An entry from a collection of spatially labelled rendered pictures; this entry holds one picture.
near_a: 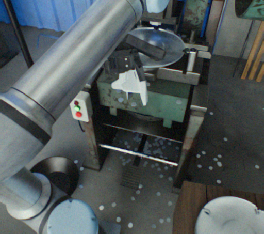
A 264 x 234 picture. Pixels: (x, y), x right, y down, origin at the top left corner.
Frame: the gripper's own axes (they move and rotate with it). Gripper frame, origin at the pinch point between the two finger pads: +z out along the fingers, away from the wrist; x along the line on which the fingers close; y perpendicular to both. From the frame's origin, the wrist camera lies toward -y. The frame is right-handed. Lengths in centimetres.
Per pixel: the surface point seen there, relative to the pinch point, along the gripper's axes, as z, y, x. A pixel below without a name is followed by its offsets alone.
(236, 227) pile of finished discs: 51, -31, -6
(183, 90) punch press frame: 2.9, -27.9, -28.2
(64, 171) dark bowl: 46, 27, -82
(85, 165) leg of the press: 44, 14, -79
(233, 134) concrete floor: 45, -85, -75
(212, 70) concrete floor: 4, -109, -127
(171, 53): -12.1, -23.5, -25.7
